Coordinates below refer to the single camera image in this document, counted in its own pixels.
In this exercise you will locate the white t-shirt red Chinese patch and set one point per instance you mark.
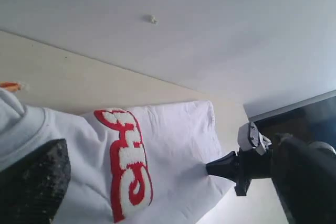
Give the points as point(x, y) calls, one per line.
point(142, 164)

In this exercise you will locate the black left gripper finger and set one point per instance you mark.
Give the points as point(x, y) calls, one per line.
point(33, 188)

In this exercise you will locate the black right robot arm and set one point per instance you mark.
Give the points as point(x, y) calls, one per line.
point(303, 177)

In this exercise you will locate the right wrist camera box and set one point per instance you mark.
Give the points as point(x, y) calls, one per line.
point(250, 139)

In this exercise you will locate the dark panel at wall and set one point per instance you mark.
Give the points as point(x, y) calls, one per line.
point(310, 120)

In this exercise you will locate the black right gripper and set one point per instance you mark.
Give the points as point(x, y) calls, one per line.
point(242, 167)

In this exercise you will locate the orange hang tag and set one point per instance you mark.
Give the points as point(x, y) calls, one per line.
point(14, 86)

